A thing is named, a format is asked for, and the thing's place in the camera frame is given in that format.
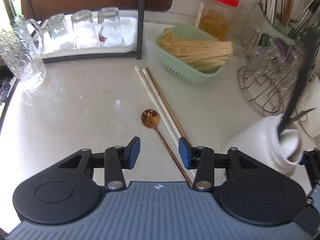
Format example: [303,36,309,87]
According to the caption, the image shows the clear drinking glass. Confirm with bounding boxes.
[97,7,124,47]
[45,14,69,52]
[71,10,97,49]

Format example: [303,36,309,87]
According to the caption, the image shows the tall textured glass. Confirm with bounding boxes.
[0,19,47,91]

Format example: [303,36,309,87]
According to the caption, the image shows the rose gold spoon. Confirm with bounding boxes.
[141,109,194,188]

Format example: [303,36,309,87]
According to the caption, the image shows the red lid plastic jar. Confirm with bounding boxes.
[195,0,240,42]

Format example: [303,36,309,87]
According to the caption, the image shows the wire glass holder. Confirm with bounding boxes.
[237,55,313,117]

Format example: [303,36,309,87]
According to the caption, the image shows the bundle of bamboo sticks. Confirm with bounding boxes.
[160,30,234,72]

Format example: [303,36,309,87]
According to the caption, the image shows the white electric cooking pot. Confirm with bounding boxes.
[296,72,320,138]

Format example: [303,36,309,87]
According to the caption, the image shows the green utensil holder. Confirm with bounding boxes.
[257,1,304,40]

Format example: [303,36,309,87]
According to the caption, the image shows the black sink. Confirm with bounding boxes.
[0,65,18,113]

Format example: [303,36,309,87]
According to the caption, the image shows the clear glass pitcher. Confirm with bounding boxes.
[230,4,263,58]

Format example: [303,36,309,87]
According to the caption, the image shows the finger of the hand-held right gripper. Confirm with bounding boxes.
[301,149,320,184]

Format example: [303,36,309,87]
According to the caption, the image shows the black metal rack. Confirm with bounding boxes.
[0,0,150,64]

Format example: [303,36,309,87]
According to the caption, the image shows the wooden chopstick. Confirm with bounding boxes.
[146,67,192,143]

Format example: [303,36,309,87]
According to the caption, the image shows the white chopstick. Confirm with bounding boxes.
[134,66,198,179]
[142,67,198,178]

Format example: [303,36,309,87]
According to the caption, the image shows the green plastic basket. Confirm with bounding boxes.
[156,24,232,87]

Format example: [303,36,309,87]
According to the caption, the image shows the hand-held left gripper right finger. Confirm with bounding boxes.
[178,136,262,191]

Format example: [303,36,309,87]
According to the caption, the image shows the row of hanging kitchen utensils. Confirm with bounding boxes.
[292,0,320,38]

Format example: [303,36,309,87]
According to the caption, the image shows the black chopstick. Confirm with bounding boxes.
[277,27,317,135]

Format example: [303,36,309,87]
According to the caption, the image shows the white tray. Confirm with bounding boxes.
[40,9,139,55]

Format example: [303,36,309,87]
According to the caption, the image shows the white ceramic mug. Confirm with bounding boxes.
[221,114,307,177]

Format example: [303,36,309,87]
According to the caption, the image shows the purple lid cup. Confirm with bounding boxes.
[274,39,292,63]

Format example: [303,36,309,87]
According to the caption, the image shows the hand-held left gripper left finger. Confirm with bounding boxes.
[58,136,141,191]

